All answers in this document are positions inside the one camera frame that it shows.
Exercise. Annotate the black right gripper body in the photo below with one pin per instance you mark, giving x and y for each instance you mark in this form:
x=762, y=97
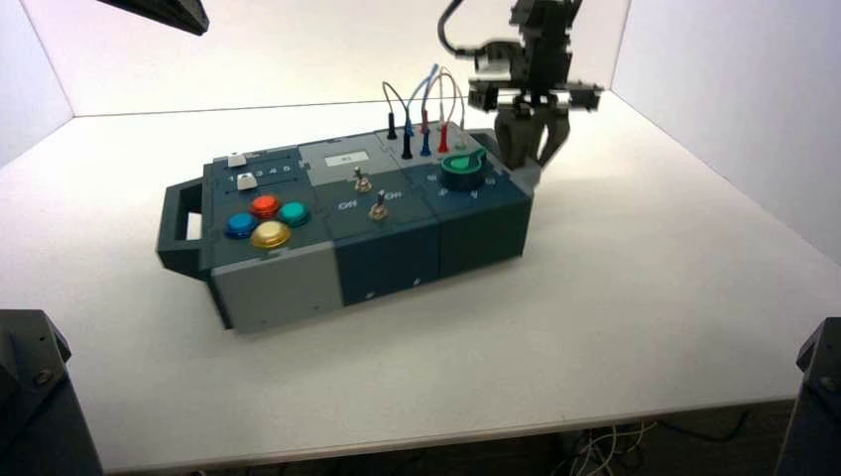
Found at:
x=545, y=59

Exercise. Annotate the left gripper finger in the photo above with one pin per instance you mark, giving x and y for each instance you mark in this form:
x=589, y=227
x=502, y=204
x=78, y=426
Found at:
x=184, y=10
x=157, y=16

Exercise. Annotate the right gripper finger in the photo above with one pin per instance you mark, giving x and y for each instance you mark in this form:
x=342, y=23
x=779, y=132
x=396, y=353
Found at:
x=557, y=131
x=519, y=138

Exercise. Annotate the metal toggle switch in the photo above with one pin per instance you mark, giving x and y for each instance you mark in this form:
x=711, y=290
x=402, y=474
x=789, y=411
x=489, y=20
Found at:
x=360, y=182
x=379, y=206

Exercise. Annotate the dark teal grey control box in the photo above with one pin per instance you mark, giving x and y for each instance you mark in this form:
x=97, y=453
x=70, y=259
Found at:
x=387, y=263

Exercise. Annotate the green black rotary knob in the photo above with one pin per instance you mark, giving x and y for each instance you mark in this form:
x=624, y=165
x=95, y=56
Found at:
x=464, y=169

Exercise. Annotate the white slider knob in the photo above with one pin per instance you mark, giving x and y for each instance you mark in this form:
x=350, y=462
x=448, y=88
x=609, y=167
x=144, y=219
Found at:
x=236, y=159
x=246, y=181

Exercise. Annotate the small white display screen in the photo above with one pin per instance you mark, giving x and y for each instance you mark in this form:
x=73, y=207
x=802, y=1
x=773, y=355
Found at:
x=346, y=158

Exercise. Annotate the red round push button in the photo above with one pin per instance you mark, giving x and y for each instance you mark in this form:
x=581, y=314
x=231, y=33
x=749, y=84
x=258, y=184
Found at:
x=266, y=205

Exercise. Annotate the blue round push button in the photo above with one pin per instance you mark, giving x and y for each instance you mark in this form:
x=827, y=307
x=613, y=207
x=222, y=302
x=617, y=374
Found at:
x=241, y=225

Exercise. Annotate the green round push button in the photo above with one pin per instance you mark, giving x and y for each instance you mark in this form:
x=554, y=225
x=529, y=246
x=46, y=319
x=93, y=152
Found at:
x=294, y=213

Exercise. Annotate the yellow round push button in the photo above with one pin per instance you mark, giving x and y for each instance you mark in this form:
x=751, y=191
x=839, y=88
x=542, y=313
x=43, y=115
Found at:
x=271, y=234

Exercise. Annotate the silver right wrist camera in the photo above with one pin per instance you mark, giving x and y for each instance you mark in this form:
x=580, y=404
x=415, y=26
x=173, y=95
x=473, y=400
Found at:
x=496, y=59

